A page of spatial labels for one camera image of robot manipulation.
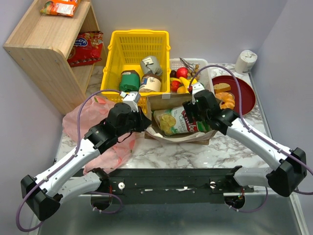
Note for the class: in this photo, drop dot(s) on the orange snack packet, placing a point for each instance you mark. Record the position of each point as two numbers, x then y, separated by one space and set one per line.
60 7

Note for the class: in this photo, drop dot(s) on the brown paper grocery bag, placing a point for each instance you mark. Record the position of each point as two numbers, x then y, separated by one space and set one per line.
170 101

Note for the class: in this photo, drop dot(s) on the bread slice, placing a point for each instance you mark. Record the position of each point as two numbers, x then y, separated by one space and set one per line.
221 87

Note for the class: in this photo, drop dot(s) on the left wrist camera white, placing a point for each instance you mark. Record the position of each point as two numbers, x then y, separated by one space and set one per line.
131 99

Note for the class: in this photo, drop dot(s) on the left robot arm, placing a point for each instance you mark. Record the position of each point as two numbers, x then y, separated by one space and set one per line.
45 193

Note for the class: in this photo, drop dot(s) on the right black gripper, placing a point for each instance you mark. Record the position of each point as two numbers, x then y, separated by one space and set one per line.
190 111

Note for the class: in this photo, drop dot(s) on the pink peach plastic bag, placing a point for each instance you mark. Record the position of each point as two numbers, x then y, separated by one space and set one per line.
95 110

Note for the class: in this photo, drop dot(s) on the croissant pastry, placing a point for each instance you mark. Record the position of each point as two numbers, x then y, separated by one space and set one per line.
227 100

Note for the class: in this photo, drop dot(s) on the red round plate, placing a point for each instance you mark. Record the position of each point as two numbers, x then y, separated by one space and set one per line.
248 95

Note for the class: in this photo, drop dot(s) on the green wrapped package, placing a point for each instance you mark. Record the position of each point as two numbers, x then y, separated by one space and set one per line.
130 81

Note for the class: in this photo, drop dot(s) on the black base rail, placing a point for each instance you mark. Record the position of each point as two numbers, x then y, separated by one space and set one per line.
171 186

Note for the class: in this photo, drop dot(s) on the green white chips bag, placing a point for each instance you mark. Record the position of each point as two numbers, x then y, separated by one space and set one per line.
175 121

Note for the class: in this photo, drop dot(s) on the toilet paper roll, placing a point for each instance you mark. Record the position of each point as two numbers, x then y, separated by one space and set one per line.
245 61

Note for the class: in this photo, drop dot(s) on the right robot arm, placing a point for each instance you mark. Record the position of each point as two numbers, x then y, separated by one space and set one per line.
286 167

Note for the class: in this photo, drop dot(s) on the red snack bag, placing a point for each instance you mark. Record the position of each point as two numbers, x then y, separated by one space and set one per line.
87 49

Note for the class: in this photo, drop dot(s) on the red strawberry fruit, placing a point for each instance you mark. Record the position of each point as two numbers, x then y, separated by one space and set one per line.
174 85

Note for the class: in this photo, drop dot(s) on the brown longan bunch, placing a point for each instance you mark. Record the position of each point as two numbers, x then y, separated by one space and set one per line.
192 68

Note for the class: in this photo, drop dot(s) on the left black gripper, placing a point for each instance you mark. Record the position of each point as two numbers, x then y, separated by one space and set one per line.
144 120

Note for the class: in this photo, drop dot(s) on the red apple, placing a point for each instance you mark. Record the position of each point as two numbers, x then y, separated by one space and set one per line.
182 72

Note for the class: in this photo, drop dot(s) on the yellow plastic basket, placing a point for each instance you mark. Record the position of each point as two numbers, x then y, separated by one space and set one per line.
125 51

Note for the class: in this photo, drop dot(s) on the wooden shelf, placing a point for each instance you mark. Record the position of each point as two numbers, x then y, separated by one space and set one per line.
41 45

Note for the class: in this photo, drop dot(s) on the white plastic fruit basket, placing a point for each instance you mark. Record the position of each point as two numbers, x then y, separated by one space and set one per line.
205 75

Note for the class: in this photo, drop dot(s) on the banana bunch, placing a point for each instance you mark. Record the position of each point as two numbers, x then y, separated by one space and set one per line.
185 85

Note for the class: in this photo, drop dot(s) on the grey wrapped package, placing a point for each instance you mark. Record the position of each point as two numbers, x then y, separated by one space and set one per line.
150 64

